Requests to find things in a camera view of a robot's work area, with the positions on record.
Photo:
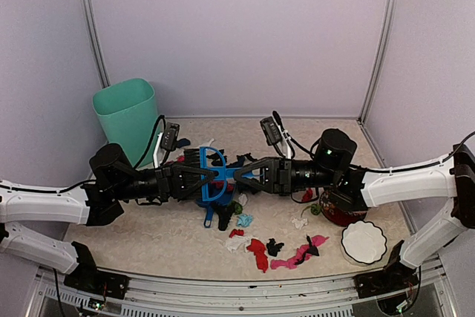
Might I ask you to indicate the red floral bowl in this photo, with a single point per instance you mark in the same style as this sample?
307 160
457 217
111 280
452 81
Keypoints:
341 213

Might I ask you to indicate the small black scrap front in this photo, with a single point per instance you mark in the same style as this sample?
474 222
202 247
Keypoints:
273 247

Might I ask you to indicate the green paper scrap right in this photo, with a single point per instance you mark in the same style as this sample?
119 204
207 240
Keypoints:
314 209

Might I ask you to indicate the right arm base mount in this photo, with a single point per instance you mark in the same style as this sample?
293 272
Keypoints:
392 277

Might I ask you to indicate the small red scrap right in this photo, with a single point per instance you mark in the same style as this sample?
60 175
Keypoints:
308 196

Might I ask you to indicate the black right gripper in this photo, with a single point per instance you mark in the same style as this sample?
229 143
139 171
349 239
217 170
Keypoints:
282 175

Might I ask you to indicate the teal plastic waste bin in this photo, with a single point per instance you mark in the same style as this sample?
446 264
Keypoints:
127 112

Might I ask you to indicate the white paper scrap front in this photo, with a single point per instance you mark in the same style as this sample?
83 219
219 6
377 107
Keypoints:
237 243

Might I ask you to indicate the navy paper scrap far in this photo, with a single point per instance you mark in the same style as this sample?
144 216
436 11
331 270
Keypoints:
183 143

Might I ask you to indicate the white paper scrap right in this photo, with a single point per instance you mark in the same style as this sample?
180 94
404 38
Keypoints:
299 223

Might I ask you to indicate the blue hand brush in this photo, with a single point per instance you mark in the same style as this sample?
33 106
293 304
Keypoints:
208 157

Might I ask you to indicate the red paper scrap front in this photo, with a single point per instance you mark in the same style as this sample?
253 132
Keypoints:
259 251

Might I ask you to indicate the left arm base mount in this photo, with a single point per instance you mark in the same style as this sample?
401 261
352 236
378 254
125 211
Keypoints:
88 278

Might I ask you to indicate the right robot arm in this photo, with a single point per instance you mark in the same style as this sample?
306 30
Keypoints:
355 188

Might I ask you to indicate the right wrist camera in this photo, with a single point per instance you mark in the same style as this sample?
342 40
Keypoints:
277 136

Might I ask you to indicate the long pink paper scrap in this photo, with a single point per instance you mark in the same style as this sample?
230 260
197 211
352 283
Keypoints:
302 253

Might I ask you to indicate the white scalloped bowl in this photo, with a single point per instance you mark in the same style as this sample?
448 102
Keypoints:
363 243

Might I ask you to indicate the white paper scrap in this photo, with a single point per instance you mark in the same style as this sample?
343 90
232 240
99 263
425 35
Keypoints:
237 243
299 223

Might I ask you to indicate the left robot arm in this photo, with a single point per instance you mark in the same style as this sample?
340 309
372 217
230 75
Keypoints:
94 202

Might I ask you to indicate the blue dustpan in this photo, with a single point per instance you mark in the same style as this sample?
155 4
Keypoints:
223 207

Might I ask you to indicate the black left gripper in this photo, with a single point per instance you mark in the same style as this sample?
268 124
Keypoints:
171 181

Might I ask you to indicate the light blue paper scrap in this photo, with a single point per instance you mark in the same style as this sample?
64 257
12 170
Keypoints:
244 220

